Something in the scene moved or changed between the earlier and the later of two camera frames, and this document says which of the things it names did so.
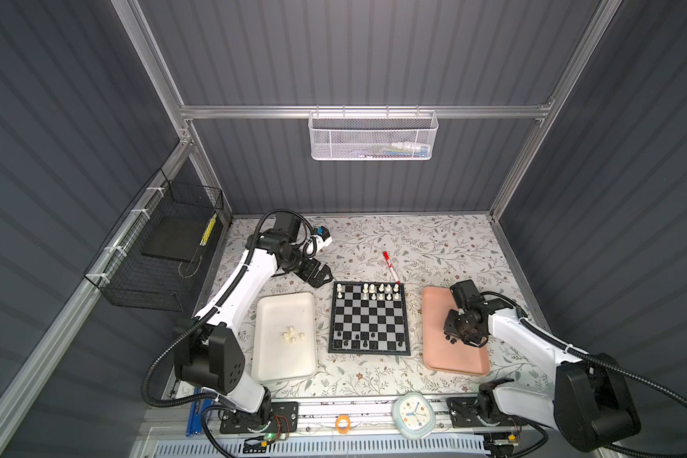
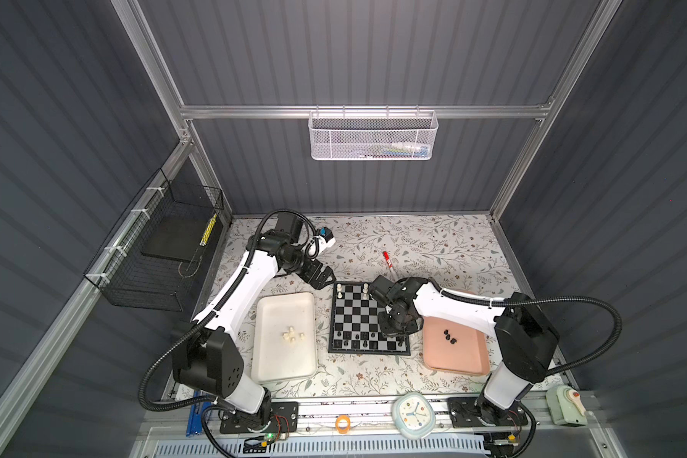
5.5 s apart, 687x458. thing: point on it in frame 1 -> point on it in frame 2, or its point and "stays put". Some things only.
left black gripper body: x=307 y=269 stays put
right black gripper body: x=454 y=323 -> x=391 y=325
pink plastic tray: x=440 y=354 stays put
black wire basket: x=149 y=261 stays put
